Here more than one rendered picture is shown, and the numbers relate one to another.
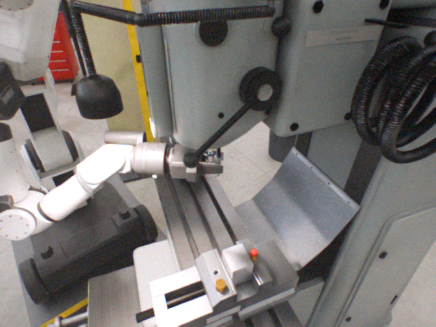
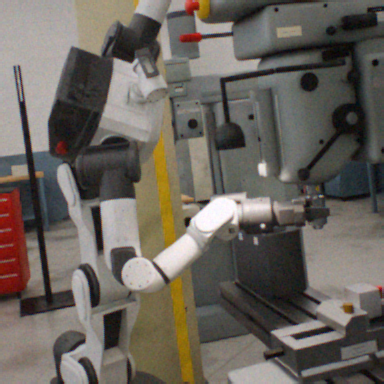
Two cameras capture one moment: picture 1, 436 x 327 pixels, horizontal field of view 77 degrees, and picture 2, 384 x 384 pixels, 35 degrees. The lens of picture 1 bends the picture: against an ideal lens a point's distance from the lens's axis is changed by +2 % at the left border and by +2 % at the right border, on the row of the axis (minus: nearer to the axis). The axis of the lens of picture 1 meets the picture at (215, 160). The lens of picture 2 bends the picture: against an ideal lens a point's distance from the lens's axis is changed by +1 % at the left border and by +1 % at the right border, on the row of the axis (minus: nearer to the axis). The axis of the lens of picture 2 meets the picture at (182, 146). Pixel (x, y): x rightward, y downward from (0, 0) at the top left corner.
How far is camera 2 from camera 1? 102 cm
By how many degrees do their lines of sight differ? 34
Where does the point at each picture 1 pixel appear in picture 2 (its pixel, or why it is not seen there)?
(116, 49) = (139, 198)
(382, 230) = not seen: outside the picture
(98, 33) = not seen: hidden behind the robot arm
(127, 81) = (151, 243)
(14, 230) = (138, 277)
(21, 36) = (148, 122)
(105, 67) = not seen: hidden behind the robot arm
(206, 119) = (310, 144)
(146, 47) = (261, 103)
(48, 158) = (107, 282)
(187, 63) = (293, 104)
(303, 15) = (366, 68)
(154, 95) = (266, 138)
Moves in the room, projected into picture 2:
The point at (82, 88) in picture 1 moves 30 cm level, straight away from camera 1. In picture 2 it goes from (223, 128) to (177, 130)
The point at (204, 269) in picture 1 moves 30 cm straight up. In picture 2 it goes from (328, 309) to (312, 175)
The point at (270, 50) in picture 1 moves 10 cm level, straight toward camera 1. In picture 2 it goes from (349, 93) to (349, 93)
